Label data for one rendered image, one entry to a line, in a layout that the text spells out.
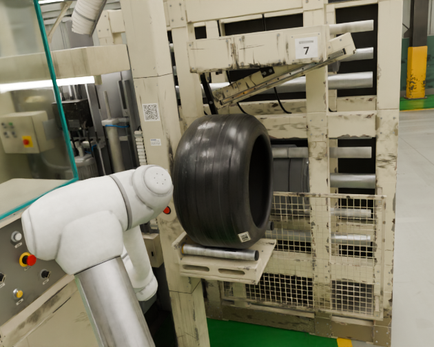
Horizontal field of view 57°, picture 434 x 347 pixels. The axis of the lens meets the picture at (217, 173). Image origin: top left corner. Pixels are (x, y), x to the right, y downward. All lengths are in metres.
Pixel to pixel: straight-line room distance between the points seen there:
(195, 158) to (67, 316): 0.83
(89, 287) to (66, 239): 0.11
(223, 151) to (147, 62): 0.50
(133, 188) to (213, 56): 1.09
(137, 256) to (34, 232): 0.47
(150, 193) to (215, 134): 0.73
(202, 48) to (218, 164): 0.62
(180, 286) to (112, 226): 1.22
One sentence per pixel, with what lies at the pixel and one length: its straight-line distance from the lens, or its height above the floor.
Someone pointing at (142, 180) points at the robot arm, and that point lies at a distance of 0.85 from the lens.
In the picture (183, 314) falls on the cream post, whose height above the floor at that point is 0.49.
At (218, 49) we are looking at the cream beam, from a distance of 1.84.
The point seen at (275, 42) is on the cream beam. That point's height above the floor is 1.73.
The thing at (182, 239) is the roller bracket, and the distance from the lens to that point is 1.81.
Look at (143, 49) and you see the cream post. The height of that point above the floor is 1.76.
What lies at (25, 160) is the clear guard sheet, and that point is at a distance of 1.60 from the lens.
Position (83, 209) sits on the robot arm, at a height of 1.47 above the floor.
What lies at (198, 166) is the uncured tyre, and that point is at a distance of 1.50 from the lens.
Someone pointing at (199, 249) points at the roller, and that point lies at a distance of 1.77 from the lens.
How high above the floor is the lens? 1.75
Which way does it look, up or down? 18 degrees down
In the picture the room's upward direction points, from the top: 6 degrees counter-clockwise
